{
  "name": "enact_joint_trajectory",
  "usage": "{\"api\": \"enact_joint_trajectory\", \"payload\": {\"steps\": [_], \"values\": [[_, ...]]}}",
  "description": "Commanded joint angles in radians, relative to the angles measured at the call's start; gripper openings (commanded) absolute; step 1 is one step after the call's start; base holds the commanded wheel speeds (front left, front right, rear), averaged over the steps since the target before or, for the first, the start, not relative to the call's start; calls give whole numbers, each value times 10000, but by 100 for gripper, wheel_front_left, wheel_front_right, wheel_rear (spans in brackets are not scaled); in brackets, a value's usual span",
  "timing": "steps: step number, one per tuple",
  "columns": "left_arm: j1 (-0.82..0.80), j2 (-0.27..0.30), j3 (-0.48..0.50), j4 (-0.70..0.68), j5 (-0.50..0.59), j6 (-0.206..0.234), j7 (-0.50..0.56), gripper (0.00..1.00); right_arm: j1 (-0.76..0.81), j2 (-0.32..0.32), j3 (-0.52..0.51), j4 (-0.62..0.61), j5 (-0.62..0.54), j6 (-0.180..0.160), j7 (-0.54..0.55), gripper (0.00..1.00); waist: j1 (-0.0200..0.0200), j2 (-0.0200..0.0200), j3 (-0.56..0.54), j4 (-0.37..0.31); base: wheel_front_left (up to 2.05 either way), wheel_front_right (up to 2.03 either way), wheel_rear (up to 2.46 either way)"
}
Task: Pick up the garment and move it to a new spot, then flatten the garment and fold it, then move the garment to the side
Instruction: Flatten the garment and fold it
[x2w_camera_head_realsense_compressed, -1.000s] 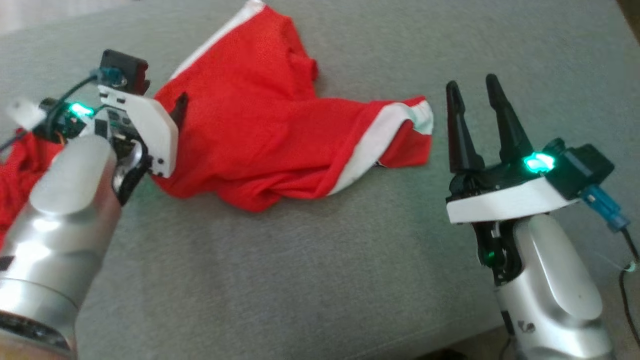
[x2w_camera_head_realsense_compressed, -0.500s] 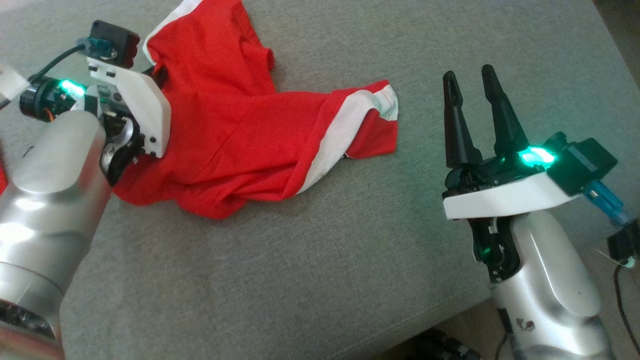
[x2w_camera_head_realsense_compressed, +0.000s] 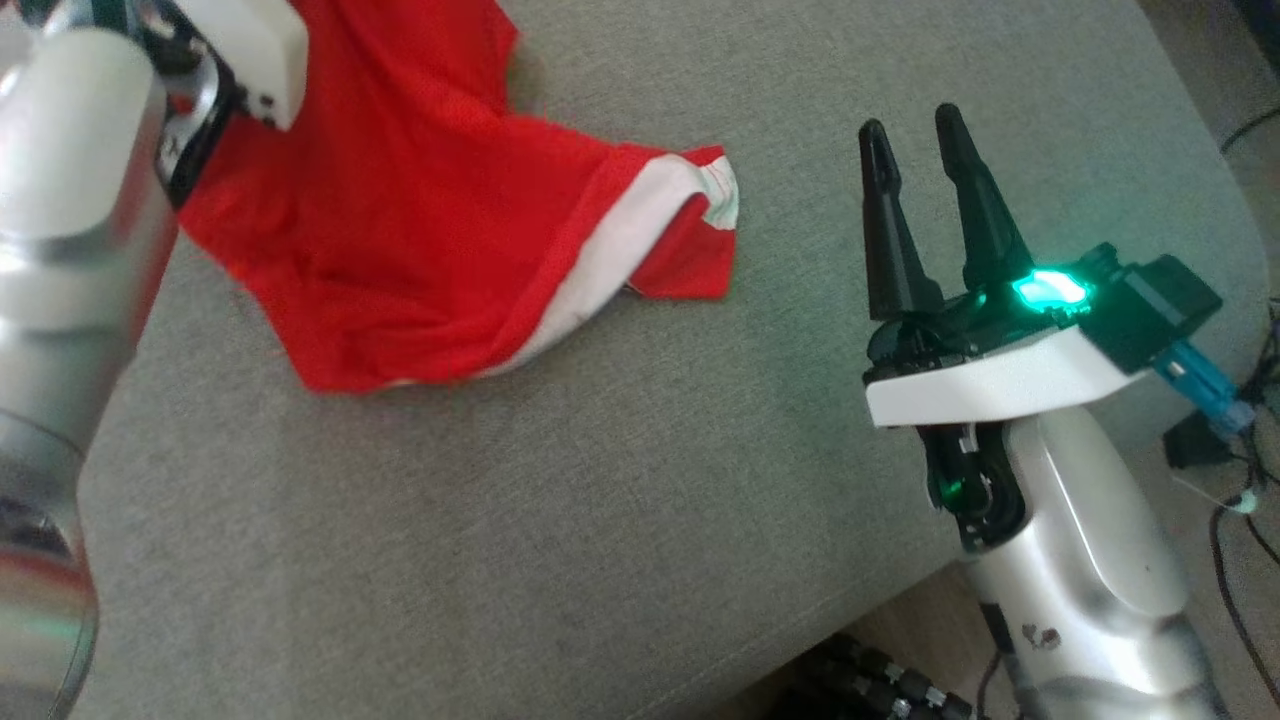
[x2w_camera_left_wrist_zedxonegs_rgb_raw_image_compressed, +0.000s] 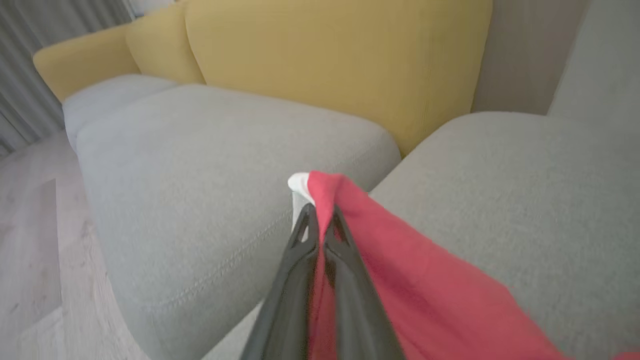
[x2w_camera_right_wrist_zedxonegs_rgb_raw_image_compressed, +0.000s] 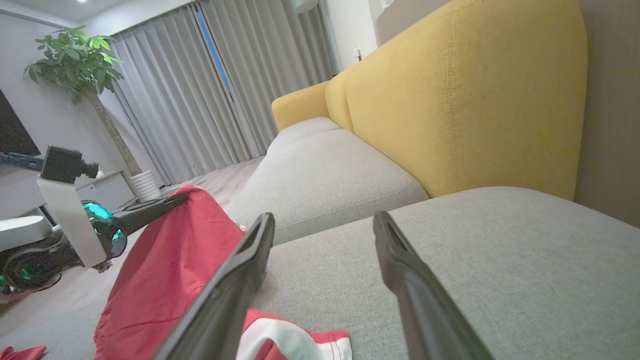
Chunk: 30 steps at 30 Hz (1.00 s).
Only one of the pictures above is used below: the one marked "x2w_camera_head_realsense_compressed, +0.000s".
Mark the red shorts white waistband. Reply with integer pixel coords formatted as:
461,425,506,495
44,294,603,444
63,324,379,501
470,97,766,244
178,0,741,394

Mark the black corrugated cable conduit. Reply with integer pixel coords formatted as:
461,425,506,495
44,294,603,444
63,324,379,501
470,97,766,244
775,630,973,720

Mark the blue right camera connector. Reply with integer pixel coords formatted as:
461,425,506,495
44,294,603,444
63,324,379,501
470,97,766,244
1155,340,1258,438

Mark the wide grey sofa seat cushion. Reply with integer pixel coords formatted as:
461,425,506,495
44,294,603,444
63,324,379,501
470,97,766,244
72,0,1273,720

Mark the black floor cable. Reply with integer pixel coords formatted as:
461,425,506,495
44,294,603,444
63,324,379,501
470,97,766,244
1218,104,1280,157
1208,300,1280,701

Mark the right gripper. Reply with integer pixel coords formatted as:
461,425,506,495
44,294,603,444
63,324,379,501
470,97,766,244
858,103,1151,427

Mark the black power adapter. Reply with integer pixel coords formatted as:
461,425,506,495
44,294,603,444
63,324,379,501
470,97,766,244
1163,408,1233,469

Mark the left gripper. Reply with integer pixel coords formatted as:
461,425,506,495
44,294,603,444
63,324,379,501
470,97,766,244
175,0,309,132

